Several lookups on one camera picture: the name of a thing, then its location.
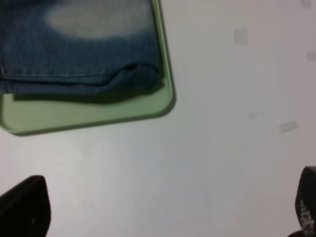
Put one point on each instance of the clear tape strip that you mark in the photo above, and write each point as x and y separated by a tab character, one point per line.
288	126

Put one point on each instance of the children's blue denim shorts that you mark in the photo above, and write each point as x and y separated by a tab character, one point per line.
77	47

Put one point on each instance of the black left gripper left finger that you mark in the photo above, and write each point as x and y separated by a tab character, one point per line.
25	209

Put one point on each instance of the light green plastic tray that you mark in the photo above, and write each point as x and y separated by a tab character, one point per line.
33	114

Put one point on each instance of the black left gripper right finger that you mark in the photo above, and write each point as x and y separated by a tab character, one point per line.
305	203

